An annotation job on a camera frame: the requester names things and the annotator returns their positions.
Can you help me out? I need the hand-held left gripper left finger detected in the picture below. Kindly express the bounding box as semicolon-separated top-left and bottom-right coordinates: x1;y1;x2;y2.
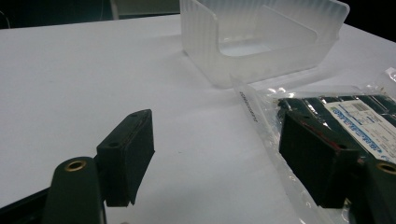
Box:
41;108;156;224

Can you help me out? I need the clear packet of black items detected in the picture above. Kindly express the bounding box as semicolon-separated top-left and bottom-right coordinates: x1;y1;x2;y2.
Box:
230;66;396;224

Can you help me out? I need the translucent plastic storage bin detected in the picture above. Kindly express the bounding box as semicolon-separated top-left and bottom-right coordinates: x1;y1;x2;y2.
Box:
179;0;351;89

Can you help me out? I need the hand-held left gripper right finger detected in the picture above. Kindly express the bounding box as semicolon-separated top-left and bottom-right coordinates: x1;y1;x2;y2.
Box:
278;110;396;224

